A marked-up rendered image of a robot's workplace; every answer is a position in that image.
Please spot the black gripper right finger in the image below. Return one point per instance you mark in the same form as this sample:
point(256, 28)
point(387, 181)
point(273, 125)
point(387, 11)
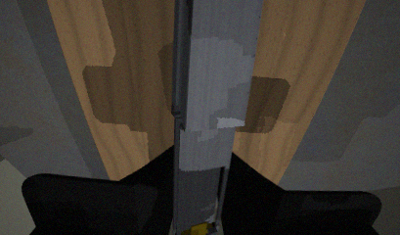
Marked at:
point(254, 205)

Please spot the wooden board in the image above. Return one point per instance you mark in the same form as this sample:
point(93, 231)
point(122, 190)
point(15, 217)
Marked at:
point(119, 57)

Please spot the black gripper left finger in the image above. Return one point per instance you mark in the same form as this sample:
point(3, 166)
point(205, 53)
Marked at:
point(139, 204)

